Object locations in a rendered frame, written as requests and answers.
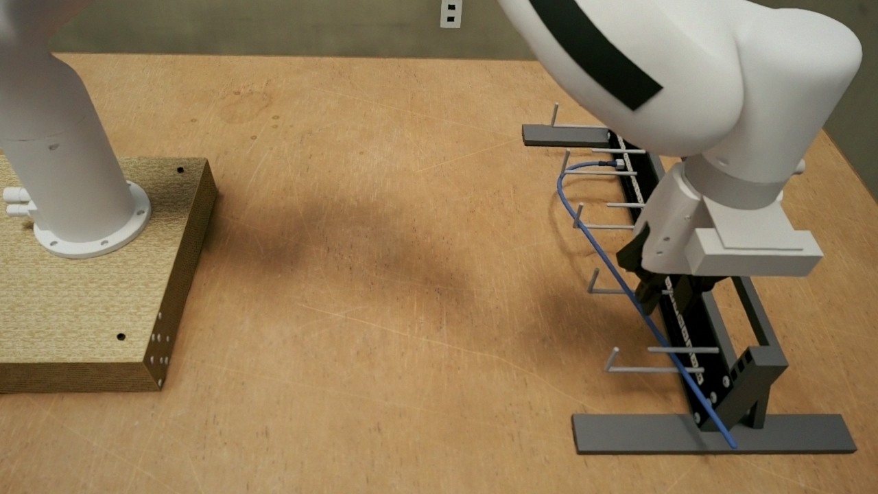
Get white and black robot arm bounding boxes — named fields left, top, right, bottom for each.
left=0, top=0, right=862, bottom=277

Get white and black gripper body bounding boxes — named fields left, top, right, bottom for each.
left=632, top=162, right=713, bottom=274

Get blue cable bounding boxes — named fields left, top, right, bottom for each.
left=557, top=161, right=737, bottom=449

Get black metal patch panel rack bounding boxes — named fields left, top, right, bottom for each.
left=522, top=102, right=857, bottom=454

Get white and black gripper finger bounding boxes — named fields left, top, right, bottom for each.
left=673, top=274, right=731, bottom=316
left=615, top=227, right=669, bottom=316

